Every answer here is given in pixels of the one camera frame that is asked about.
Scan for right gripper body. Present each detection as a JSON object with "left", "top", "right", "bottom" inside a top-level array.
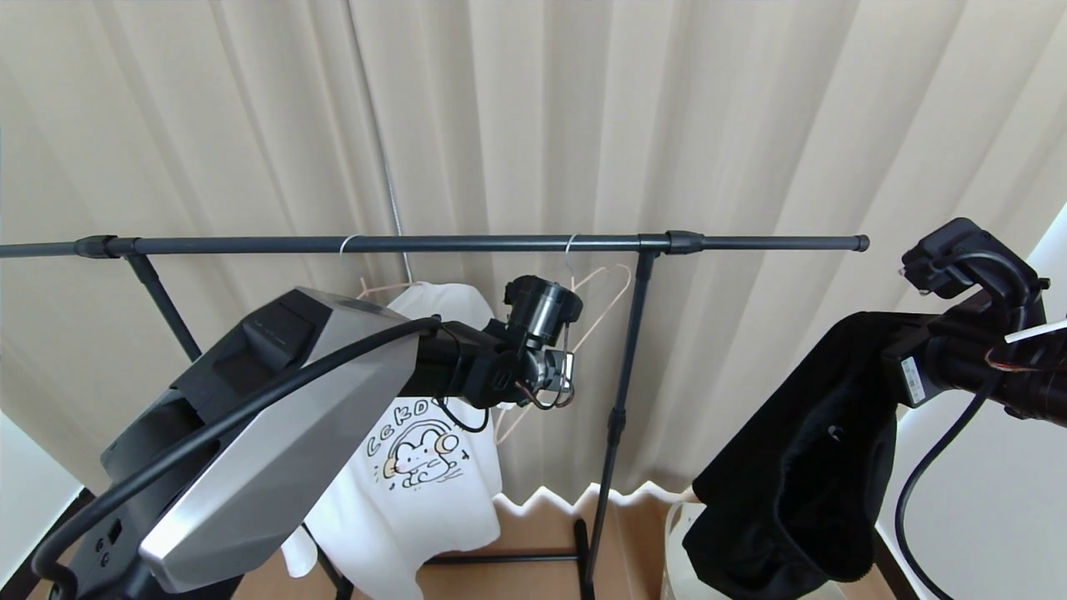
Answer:
[{"left": 925, "top": 332, "right": 1067, "bottom": 422}]

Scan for black garment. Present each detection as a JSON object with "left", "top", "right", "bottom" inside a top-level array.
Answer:
[{"left": 682, "top": 311, "right": 918, "bottom": 600}]

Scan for white printed T-shirt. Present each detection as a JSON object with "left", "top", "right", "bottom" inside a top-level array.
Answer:
[{"left": 279, "top": 282, "right": 505, "bottom": 600}]

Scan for pink clothes hanger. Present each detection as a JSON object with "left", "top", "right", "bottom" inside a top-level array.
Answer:
[
  {"left": 492, "top": 235, "right": 633, "bottom": 447},
  {"left": 338, "top": 235, "right": 434, "bottom": 303}
]

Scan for white laundry basket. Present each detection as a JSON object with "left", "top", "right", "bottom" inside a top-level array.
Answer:
[{"left": 663, "top": 500, "right": 709, "bottom": 600}]

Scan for black clothes rack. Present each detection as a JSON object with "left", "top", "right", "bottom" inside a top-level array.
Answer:
[{"left": 0, "top": 232, "right": 870, "bottom": 600}]

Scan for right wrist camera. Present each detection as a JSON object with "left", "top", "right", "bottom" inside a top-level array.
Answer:
[{"left": 879, "top": 312, "right": 947, "bottom": 411}]

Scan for black cable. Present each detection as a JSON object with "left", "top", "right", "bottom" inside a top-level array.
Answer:
[
  {"left": 432, "top": 396, "right": 493, "bottom": 436},
  {"left": 32, "top": 315, "right": 443, "bottom": 600},
  {"left": 894, "top": 371, "right": 1005, "bottom": 600}
]

